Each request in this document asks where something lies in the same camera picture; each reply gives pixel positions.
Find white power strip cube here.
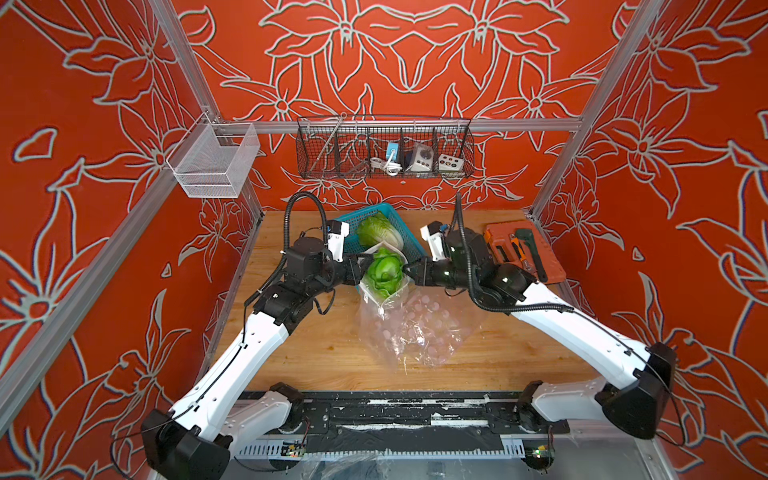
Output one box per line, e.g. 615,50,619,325
437,154,465,178

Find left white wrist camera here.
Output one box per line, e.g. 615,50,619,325
327,220,350,263

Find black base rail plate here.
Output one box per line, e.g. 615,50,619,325
239,391,571,455

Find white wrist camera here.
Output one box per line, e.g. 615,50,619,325
327,220,350,263
420,221,447,262

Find white adapter with sockets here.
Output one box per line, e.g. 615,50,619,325
408,143,434,173

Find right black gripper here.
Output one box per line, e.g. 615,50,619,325
398,257,479,294

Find clear zipper bag pink dots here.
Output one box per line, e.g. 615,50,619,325
357,274,487,367

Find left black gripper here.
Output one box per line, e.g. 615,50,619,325
307,251,375,299

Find chinese cabbage at basket back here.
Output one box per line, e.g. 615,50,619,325
356,211,404,250

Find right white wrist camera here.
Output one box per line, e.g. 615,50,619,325
420,221,447,262

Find teal plastic basket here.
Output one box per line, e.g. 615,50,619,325
337,203,426,262

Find clear plastic wall bin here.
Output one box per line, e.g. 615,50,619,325
165,123,261,199

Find blue white charger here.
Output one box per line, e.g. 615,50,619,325
385,142,399,164

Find black wire wall basket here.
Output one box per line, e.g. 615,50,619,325
296,114,477,180

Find aluminium frame crossbar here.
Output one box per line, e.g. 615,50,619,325
211,117,581,136

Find chinese cabbage long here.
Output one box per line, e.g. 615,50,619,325
364,246,405,301

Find black pipe wrench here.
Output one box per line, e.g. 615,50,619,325
515,228,549,283

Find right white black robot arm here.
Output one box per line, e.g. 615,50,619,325
403,203,677,440

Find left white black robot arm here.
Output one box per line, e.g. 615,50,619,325
138,192,373,479

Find orange tool case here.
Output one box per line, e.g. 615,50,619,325
484,220,566,284

